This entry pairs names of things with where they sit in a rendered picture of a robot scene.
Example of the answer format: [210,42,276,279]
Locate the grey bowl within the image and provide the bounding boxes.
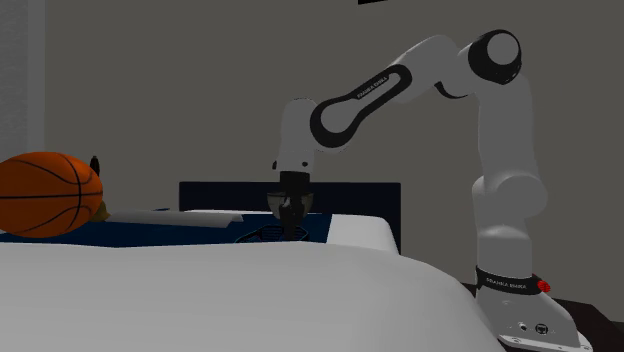
[266,190,315,221]

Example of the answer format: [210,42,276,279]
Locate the blue shutter glasses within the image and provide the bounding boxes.
[232,224,310,244]

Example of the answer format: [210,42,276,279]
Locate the bed with white duvet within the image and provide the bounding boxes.
[0,181,508,352]

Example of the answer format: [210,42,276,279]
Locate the olive green object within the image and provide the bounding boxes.
[91,201,112,223]

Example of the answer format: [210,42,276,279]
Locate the orange basketball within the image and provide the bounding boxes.
[0,151,105,240]

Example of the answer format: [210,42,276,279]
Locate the dark robot stand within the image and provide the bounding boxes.
[461,281,624,352]

